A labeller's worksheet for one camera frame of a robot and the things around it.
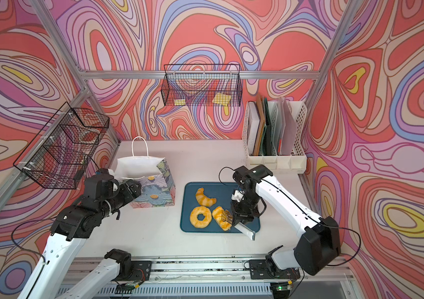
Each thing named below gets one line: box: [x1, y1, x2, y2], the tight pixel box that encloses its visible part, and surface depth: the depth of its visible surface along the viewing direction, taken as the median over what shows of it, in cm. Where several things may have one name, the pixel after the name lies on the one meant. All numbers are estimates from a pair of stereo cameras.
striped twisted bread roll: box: [212, 206, 233, 232], surface depth 86 cm
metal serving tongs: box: [233, 221, 256, 242], surface depth 64 cm
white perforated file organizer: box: [241, 100, 308, 174], surface depth 103 cm
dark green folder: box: [261, 97, 272, 156], surface depth 93 cm
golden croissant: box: [195, 187, 217, 208], surface depth 92 cm
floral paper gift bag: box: [107, 135, 176, 209], surface depth 81 cm
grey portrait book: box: [246, 100, 261, 156], surface depth 100 cm
